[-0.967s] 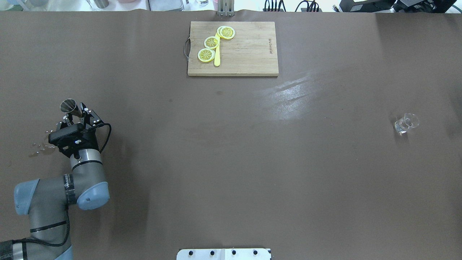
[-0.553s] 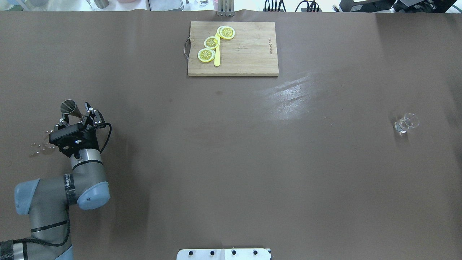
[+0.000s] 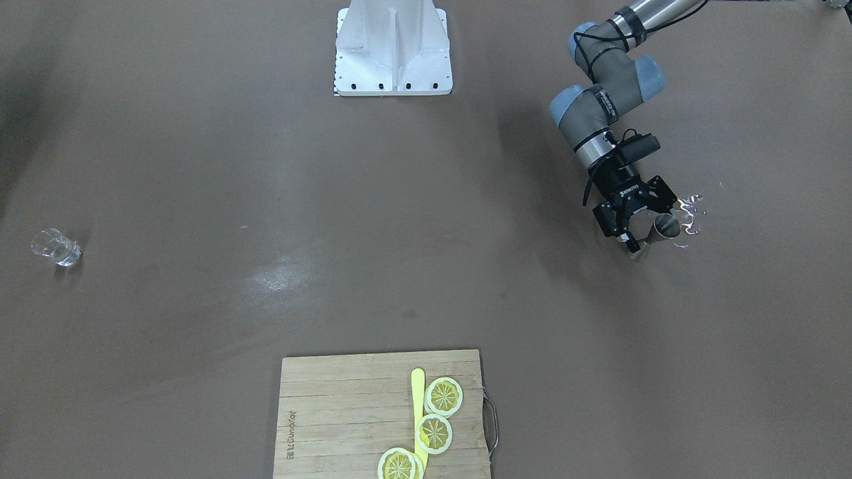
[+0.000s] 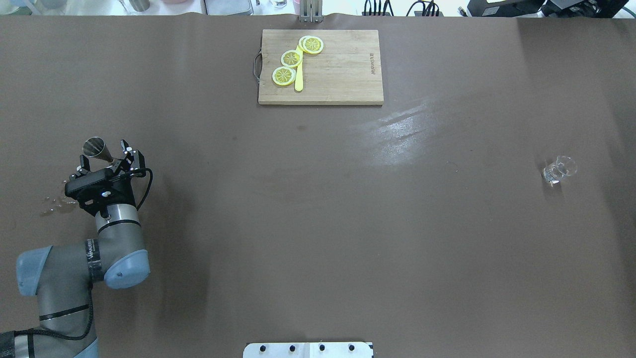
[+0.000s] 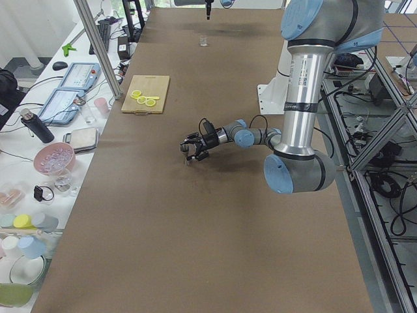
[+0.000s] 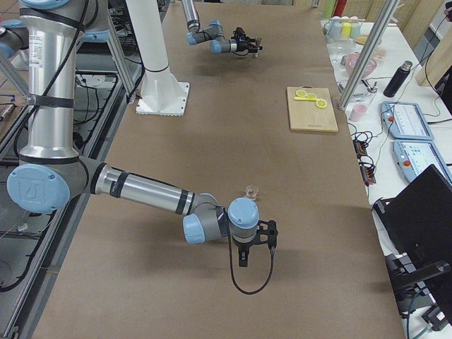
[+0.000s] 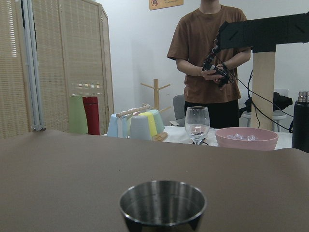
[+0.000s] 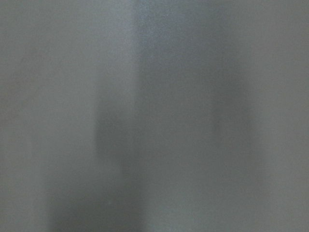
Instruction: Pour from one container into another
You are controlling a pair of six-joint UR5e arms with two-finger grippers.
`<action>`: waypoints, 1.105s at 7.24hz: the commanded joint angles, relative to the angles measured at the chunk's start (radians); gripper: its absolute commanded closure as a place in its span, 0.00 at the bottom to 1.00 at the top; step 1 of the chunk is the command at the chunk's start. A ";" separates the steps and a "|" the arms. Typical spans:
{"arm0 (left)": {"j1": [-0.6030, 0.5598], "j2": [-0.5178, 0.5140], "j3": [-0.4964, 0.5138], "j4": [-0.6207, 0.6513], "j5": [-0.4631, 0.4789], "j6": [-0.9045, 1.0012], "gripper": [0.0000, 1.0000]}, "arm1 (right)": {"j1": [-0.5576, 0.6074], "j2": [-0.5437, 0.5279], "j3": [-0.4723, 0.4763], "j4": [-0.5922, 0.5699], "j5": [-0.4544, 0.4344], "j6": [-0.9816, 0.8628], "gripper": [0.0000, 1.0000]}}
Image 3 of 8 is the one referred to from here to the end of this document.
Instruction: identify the far lemon slice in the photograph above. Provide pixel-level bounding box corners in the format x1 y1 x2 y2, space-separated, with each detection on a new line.
375 448 424 479

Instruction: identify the bamboo cutting board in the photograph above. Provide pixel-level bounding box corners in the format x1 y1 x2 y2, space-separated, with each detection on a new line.
273 349 492 478

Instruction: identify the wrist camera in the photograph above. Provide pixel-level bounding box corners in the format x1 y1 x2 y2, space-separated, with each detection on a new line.
614 134 661 168

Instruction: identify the lemon slice near handle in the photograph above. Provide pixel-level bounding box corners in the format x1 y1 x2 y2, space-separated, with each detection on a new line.
424 377 465 418

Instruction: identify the middle lemon slice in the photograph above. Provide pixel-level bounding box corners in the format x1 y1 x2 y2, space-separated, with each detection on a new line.
415 414 454 455

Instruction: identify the steel jigger measuring cup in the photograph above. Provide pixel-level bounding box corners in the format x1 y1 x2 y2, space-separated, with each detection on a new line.
644 214 682 243

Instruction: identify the yellow plastic stick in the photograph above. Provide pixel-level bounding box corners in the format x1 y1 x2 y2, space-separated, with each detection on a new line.
410 368 428 478

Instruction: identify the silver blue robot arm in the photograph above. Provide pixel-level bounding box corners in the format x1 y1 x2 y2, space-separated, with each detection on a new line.
550 1 706 258

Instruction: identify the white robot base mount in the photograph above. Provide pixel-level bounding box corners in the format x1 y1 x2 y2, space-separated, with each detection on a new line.
333 1 453 97

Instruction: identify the clear glass beaker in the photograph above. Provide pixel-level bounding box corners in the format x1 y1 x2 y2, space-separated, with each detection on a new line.
31 228 83 267

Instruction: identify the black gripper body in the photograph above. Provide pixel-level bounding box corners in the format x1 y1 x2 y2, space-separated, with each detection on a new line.
588 156 656 214

